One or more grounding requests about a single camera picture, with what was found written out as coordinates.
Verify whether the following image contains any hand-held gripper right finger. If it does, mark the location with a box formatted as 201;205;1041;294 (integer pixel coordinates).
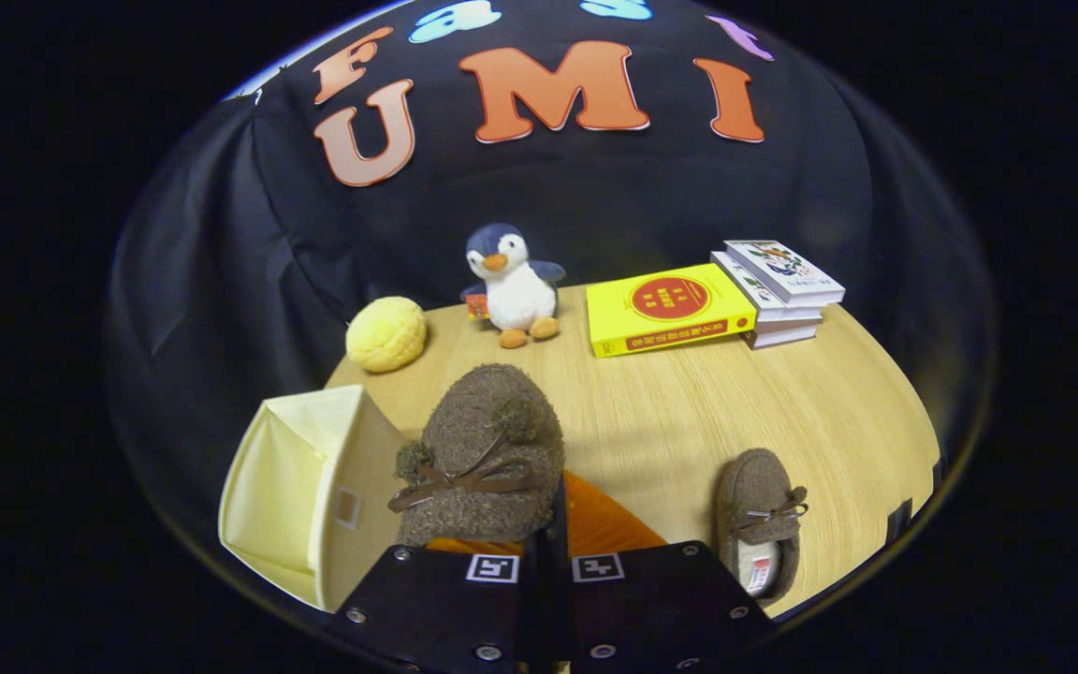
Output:
544;471;779;673

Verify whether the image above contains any beige fabric storage box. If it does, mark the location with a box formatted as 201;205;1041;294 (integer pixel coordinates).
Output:
219;385;409;614

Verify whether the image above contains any brown fuzzy slipper shoe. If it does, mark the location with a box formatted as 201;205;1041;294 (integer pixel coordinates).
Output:
715;448;809;608
387;363;566;549

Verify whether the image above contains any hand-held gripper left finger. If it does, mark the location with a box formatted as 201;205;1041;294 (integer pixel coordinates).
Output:
328;536;542;670

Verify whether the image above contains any yellow book red circle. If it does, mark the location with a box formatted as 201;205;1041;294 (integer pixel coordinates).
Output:
586;263;757;359

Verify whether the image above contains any penguin plush toy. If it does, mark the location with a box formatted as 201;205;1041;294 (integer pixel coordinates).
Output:
460;223;566;349

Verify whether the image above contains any yellow bun plush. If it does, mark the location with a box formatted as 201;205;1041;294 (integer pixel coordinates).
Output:
345;296;429;374

